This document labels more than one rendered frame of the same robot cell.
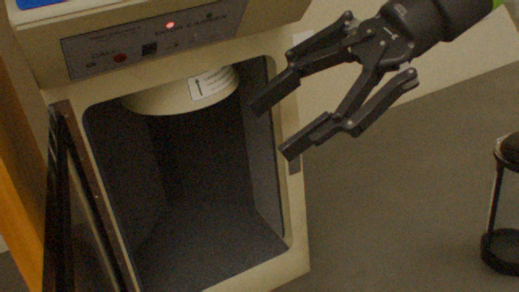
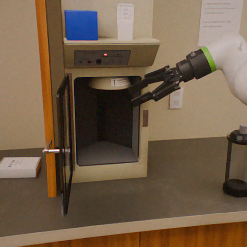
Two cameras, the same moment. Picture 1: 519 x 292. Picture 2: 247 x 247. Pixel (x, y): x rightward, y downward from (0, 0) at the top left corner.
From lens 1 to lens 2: 0.76 m
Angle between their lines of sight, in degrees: 16
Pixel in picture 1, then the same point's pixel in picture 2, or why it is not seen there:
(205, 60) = (117, 72)
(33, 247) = (49, 111)
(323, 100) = (185, 123)
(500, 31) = not seen: outside the picture
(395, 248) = (187, 178)
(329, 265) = (156, 177)
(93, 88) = (79, 71)
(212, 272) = (105, 160)
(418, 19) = (183, 67)
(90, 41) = (82, 53)
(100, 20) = (86, 47)
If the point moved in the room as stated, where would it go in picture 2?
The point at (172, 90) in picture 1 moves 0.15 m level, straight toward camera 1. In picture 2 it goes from (105, 81) to (101, 90)
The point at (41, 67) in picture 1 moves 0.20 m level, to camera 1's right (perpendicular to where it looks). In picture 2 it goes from (67, 58) to (125, 61)
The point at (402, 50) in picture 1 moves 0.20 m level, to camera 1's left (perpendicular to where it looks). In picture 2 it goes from (177, 77) to (120, 74)
